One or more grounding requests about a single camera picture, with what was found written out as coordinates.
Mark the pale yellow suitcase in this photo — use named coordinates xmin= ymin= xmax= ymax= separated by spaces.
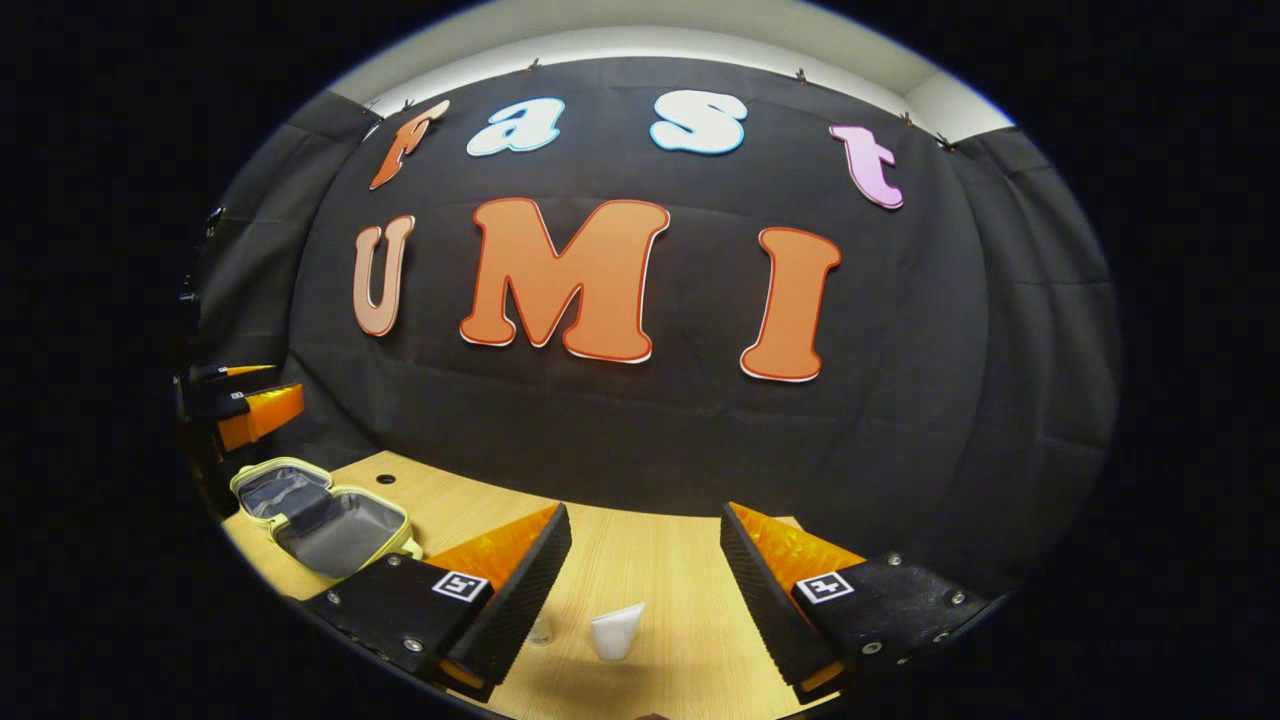
xmin=229 ymin=457 xmax=424 ymax=581

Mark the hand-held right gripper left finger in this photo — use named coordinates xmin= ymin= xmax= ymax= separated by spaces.
xmin=300 ymin=502 xmax=573 ymax=703

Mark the white squeeze tube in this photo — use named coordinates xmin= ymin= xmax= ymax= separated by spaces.
xmin=589 ymin=602 xmax=647 ymax=662

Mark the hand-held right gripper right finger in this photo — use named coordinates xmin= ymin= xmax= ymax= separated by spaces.
xmin=720 ymin=502 xmax=1004 ymax=706

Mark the black backdrop cloth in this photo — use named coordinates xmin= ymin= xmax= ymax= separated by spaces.
xmin=180 ymin=55 xmax=1121 ymax=601

